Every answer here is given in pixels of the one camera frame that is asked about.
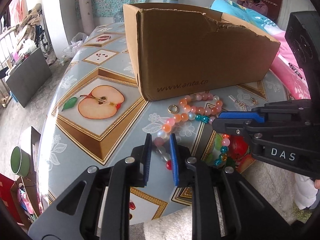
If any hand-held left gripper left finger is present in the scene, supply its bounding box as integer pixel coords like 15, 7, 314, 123
27, 133, 153, 240

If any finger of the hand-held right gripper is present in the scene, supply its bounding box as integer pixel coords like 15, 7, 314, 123
217, 99, 312, 124
212, 117, 312, 145

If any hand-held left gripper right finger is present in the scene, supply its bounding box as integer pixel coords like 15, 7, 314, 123
169, 133, 293, 240

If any multicolour bead bracelet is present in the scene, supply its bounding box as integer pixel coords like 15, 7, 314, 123
154, 112, 229, 171

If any pink orange bead bracelet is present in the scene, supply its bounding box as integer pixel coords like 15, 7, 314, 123
179, 93, 223, 115

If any brown cardboard box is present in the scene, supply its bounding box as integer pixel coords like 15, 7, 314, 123
122, 3, 281, 102

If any turquoise printed quilt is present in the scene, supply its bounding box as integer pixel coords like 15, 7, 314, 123
210, 0, 285, 32

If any green cup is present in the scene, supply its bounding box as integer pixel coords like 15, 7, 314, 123
10, 146, 32, 177

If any white plastic bag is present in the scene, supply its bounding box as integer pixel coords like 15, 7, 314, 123
61, 32, 88, 55

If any grey cabinet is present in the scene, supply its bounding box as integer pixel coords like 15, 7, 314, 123
5, 47, 52, 108

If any red object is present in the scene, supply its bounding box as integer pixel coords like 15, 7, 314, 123
0, 174, 23, 223

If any rolled pink mat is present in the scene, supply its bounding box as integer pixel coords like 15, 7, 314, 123
78, 0, 97, 34

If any wheelchair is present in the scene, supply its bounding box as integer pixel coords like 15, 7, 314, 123
34, 24, 52, 53

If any metal balcony railing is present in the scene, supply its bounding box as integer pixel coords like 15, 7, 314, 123
0, 25, 20, 98

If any pile of beige clothes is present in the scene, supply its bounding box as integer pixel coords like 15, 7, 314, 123
14, 3, 43, 48

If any pink hanging garment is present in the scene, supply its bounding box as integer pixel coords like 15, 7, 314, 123
9, 0, 28, 20

